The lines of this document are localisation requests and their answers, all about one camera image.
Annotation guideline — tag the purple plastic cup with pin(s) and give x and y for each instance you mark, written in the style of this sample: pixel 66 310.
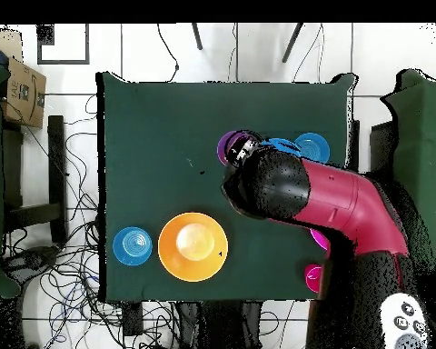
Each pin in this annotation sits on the purple plastic cup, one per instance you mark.
pixel 223 147

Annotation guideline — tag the blue plastic bowl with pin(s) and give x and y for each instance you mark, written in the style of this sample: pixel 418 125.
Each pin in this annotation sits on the blue plastic bowl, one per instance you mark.
pixel 283 145

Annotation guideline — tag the large pink plastic bowl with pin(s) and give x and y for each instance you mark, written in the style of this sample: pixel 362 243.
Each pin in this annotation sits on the large pink plastic bowl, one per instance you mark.
pixel 319 238

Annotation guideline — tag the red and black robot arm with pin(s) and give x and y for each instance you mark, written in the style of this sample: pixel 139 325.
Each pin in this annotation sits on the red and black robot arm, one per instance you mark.
pixel 330 196

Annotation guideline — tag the translucent blue shallow bowl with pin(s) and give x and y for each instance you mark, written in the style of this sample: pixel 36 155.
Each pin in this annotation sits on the translucent blue shallow bowl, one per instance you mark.
pixel 314 145
pixel 132 246

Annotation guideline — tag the dark green table cloth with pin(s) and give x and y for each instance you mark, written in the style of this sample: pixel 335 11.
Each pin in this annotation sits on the dark green table cloth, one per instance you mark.
pixel 167 120

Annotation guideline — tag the large orange plastic bowl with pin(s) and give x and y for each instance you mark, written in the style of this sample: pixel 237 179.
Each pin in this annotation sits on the large orange plastic bowl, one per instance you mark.
pixel 193 243

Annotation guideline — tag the dark grey tripod leg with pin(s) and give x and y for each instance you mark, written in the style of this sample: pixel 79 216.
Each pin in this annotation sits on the dark grey tripod leg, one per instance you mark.
pixel 197 36
pixel 293 43

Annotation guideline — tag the red plastic cup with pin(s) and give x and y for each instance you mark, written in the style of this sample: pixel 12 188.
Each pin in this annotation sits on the red plastic cup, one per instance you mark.
pixel 312 278

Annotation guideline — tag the black table foot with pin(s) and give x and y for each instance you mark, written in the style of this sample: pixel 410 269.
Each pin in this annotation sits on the black table foot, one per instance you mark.
pixel 132 320

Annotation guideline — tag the cardboard box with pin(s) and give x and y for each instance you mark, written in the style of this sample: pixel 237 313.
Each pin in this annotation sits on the cardboard box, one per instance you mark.
pixel 23 94

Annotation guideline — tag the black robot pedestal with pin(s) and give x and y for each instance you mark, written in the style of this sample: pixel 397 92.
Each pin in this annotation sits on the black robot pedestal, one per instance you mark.
pixel 221 327

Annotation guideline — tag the black stool frame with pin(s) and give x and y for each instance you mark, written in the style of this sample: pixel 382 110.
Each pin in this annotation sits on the black stool frame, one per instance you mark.
pixel 56 163

